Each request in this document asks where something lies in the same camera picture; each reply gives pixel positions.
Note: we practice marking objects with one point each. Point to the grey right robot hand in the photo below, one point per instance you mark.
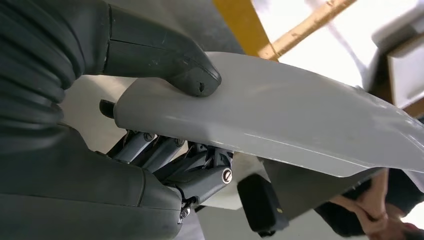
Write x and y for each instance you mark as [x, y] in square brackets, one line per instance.
[82, 185]

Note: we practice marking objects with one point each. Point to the person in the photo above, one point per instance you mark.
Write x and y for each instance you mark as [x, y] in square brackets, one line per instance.
[371, 205]

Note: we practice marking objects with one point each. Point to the yellow tape frame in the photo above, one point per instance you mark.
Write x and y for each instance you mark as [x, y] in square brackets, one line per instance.
[245, 26]

